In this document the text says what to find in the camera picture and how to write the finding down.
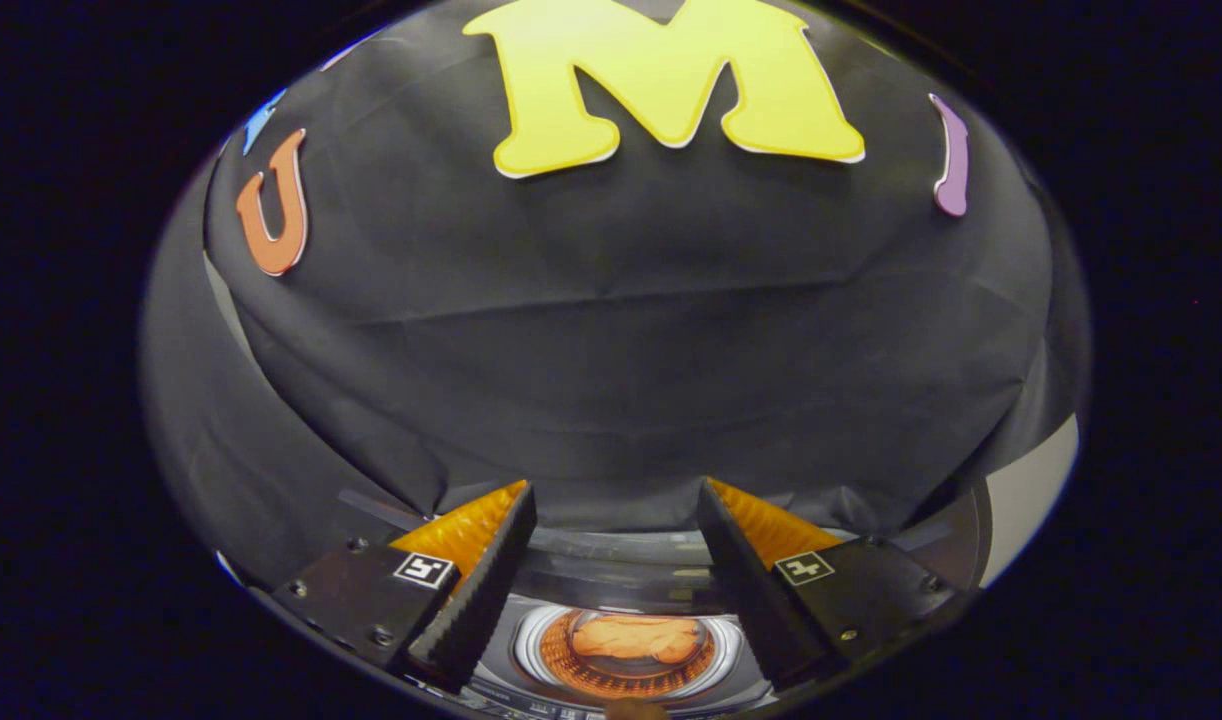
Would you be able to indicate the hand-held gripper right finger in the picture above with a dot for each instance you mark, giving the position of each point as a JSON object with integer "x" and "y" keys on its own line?
{"x": 746, "y": 590}

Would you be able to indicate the grey washing machine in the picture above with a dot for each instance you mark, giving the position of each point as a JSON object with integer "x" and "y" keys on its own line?
{"x": 621, "y": 580}

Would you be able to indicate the black backdrop cloth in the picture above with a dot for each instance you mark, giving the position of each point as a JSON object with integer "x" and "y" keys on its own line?
{"x": 621, "y": 340}

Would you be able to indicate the beige cabinet with grey top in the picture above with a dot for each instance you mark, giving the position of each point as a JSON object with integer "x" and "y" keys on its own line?
{"x": 1031, "y": 500}

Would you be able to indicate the orange clothes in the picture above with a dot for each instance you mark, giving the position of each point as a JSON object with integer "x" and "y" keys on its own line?
{"x": 636, "y": 638}

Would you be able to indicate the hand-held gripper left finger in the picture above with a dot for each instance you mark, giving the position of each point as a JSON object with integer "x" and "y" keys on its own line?
{"x": 481, "y": 590}

